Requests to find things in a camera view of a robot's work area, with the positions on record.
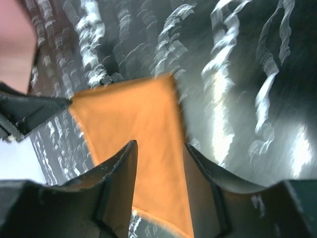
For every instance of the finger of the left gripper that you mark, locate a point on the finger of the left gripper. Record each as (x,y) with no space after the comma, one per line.
(21,114)

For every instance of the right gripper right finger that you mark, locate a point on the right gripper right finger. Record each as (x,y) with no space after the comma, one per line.
(223,205)

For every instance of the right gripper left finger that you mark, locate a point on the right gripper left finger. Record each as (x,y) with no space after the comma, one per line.
(96,204)

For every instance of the orange cloth napkin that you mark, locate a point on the orange cloth napkin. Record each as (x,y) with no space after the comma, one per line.
(145,110)

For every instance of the pink compartment tray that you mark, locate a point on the pink compartment tray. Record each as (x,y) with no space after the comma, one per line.
(18,44)

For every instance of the black marble pattern mat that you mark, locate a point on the black marble pattern mat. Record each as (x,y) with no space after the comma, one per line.
(246,71)

